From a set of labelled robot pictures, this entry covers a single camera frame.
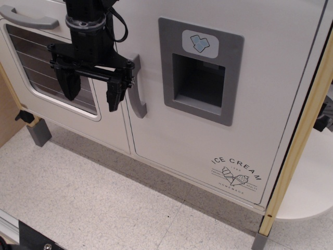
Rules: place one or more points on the grey foot cap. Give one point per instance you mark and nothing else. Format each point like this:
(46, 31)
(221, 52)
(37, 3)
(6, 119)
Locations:
(40, 133)
(259, 242)

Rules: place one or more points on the white round base plate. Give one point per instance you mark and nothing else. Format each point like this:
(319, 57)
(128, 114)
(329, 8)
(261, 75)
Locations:
(309, 193)

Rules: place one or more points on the aluminium rail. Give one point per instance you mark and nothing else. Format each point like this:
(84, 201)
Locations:
(9, 228)

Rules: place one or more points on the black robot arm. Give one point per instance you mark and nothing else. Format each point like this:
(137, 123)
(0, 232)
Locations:
(91, 11)

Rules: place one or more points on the grey fridge door handle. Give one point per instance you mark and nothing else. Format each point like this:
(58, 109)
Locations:
(139, 107)

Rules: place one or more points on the black left clamp knob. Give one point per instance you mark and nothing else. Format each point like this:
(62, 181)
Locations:
(25, 116)

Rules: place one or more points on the grey ice dispenser panel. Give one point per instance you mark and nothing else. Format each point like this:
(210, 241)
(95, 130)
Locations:
(200, 69)

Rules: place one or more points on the grey right foot cap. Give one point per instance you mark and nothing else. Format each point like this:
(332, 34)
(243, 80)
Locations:
(259, 242)

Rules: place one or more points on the white toy fridge door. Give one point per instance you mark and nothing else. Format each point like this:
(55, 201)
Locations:
(283, 42)

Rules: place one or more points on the black base plate with screw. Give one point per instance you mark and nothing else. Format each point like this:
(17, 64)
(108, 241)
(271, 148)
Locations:
(30, 239)

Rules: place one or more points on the white toy kitchen cabinet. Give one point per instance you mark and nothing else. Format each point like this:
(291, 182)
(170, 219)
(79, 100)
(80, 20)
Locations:
(209, 91)

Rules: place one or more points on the black clamp knob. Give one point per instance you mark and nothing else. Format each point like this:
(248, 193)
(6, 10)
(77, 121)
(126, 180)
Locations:
(324, 118)
(25, 116)

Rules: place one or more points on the grey left foot cap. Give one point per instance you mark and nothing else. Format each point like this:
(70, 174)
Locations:
(40, 133)

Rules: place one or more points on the black right clamp knob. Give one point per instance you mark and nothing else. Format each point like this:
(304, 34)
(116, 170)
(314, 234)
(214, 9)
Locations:
(324, 118)

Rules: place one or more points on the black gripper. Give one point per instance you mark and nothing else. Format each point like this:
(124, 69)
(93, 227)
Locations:
(91, 54)

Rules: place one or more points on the light wooden right post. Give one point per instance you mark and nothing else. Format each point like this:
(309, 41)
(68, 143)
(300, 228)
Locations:
(315, 98)

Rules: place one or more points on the white oven door with window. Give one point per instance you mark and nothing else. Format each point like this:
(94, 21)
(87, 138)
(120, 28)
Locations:
(25, 58)

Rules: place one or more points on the grey oven door handle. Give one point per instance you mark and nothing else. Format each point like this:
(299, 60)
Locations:
(44, 23)

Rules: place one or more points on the light wooden left panel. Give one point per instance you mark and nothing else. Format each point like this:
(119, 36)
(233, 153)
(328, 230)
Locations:
(10, 107)

